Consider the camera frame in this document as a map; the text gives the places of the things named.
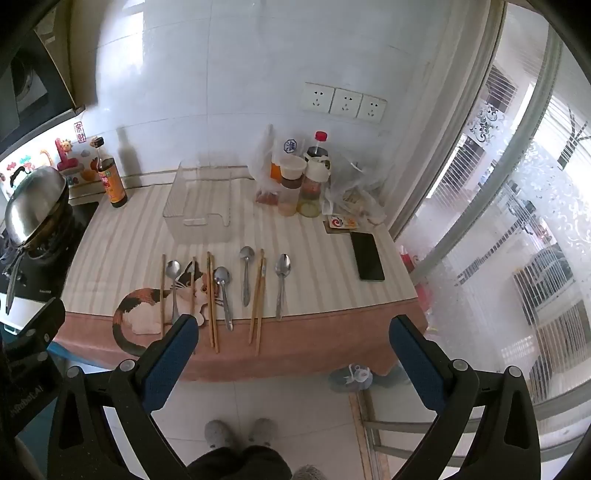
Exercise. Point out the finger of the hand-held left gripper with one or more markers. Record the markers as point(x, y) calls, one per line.
point(46, 327)

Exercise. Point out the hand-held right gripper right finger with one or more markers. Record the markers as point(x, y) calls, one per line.
point(418, 360)

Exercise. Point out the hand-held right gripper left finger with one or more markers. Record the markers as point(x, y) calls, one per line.
point(171, 360)

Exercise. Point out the group of wooden chopsticks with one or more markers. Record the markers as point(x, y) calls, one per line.
point(213, 304)

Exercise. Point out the steel spoon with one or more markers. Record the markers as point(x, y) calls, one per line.
point(222, 277)
point(173, 268)
point(246, 254)
point(283, 266)

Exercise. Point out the clear plastic storage container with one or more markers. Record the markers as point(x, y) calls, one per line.
point(196, 198)

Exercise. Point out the black gas stove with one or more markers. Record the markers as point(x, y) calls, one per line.
point(60, 272)

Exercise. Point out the blue-grey slipper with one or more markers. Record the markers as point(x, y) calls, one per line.
point(350, 377)

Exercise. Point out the grey fuzzy slipper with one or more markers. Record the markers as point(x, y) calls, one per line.
point(262, 430)
point(220, 433)

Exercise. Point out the black smartphone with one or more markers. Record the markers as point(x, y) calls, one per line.
point(367, 256)

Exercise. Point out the person's legs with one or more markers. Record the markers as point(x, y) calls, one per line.
point(240, 464)

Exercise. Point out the striped cat print tablecloth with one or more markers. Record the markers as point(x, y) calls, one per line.
point(314, 281)

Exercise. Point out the frosted pattern glass door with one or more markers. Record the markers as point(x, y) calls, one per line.
point(508, 230)

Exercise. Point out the card with red swirl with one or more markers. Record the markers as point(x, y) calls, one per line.
point(339, 223)

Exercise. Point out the dark soy sauce bottle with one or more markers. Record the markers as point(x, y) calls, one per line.
point(113, 182)

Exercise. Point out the clear plastic bag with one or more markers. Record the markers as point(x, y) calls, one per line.
point(358, 189)

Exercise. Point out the clear jar brown lid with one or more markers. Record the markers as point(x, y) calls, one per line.
point(289, 198)

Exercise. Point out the oil bottle cream lid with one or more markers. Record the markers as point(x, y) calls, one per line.
point(313, 184)

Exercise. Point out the white plastic bag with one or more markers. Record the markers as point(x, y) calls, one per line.
point(265, 161)

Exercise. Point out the red cap dark bottle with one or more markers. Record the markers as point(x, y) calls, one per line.
point(318, 143)

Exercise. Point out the range hood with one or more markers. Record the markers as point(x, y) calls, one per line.
point(32, 83)

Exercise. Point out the colourful cartoon wall stickers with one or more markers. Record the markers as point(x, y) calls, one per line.
point(69, 161)

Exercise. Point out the red square wall sticker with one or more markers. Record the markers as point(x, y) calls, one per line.
point(80, 131)

